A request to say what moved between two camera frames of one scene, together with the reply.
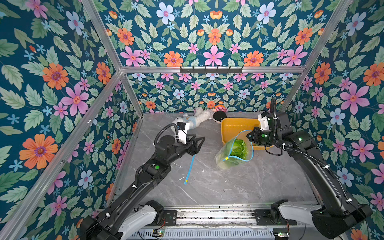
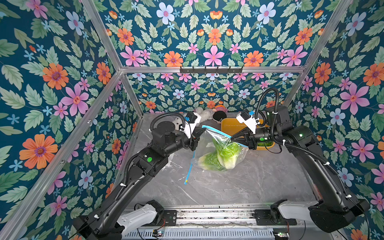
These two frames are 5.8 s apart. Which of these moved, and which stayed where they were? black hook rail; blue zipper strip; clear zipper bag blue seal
Moved: clear zipper bag blue seal
Stayed: black hook rail; blue zipper strip
